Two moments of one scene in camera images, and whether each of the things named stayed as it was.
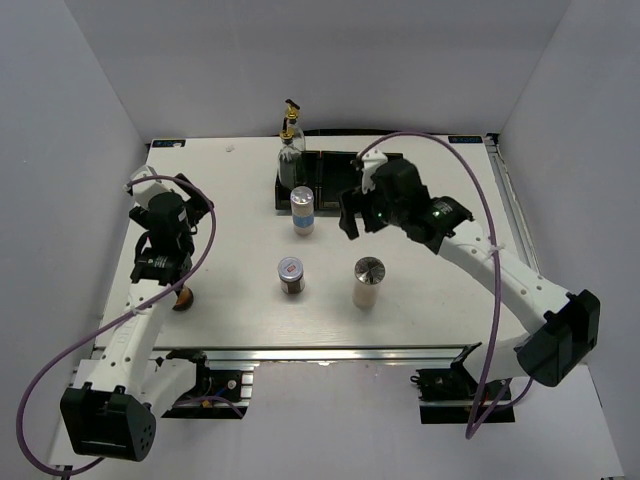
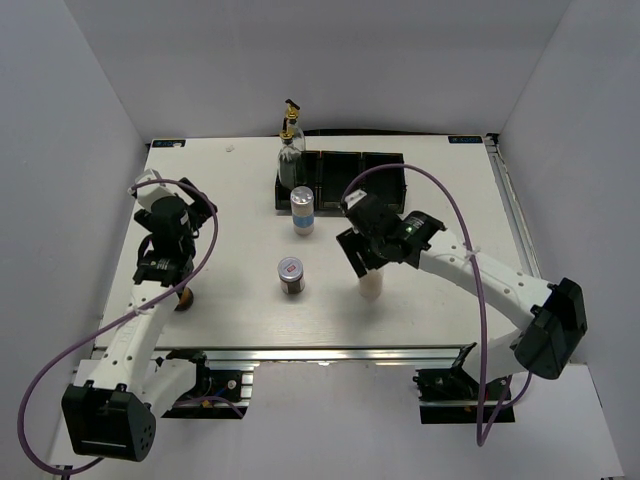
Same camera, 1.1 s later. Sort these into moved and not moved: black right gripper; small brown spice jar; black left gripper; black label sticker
Moved: black right gripper
Not moved: black label sticker; black left gripper; small brown spice jar
